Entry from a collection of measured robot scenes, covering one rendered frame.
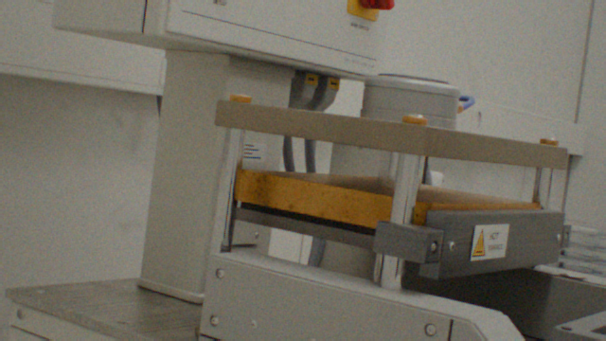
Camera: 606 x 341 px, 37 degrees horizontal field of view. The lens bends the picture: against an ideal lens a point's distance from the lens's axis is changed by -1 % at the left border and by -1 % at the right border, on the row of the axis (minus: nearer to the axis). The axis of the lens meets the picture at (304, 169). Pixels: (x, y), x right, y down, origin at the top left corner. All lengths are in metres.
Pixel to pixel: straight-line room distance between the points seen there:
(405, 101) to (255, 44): 0.15
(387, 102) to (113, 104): 0.61
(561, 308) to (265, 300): 0.30
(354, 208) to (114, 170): 0.67
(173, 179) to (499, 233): 0.31
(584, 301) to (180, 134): 0.38
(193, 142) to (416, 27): 1.24
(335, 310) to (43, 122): 0.66
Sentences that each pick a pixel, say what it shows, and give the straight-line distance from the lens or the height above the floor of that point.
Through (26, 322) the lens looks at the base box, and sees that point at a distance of 0.81.
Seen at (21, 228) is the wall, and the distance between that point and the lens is 1.19.
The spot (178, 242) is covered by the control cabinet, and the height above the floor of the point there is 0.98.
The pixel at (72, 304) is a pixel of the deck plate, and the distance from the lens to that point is 0.78.
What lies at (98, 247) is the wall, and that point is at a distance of 1.29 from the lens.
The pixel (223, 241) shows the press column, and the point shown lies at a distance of 0.70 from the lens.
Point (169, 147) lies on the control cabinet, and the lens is 0.85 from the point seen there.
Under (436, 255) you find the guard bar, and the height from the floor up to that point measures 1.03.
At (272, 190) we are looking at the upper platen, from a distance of 0.70.
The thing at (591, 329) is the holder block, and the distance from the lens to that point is 0.62.
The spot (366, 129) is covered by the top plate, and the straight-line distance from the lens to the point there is 0.62.
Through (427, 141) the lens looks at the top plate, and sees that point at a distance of 0.60.
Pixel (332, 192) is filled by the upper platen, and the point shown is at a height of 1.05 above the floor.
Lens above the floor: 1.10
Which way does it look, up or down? 3 degrees down
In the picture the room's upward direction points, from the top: 8 degrees clockwise
